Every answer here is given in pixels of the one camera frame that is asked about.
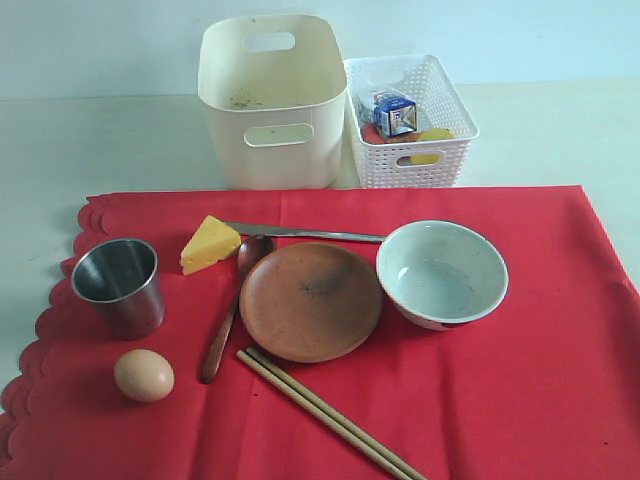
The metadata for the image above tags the yellow lemon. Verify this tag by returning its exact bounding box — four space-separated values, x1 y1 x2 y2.
410 127 454 165

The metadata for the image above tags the red sausage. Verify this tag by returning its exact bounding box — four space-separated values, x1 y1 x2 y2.
361 123 385 145

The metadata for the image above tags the brown egg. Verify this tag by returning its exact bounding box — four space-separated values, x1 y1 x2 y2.
114 349 175 403

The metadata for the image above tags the orange fried nugget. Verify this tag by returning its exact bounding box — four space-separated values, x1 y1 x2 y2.
385 131 422 144

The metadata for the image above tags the white woven plastic basket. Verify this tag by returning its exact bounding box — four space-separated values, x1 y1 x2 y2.
344 53 479 188

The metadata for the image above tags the silver table knife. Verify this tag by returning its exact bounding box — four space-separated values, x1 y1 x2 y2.
226 221 386 243

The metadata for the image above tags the white ceramic bowl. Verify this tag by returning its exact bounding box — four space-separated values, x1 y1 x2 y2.
376 220 509 331

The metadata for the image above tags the upper wooden chopstick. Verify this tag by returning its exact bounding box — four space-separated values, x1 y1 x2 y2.
242 347 426 479

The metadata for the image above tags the dark wooden spoon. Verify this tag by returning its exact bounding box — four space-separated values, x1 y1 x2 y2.
200 234 275 384

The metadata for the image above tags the lower wooden chopstick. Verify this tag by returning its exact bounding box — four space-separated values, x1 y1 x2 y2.
236 350 409 479

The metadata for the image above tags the red scalloped table cloth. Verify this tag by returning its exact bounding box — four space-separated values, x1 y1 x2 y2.
1 186 639 479

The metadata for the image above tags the brown wooden plate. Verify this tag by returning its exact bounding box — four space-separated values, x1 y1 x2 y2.
240 242 383 363

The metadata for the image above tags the cream plastic tub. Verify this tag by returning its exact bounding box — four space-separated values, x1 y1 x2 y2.
197 14 347 190

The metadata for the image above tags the blue white milk carton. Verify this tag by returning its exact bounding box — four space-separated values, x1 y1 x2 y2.
356 87 418 138

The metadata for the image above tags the wooden chopstick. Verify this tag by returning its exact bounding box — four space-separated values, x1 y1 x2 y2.
242 347 426 479
236 350 409 479

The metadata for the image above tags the stainless steel cup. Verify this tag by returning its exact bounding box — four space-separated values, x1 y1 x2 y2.
71 238 166 341

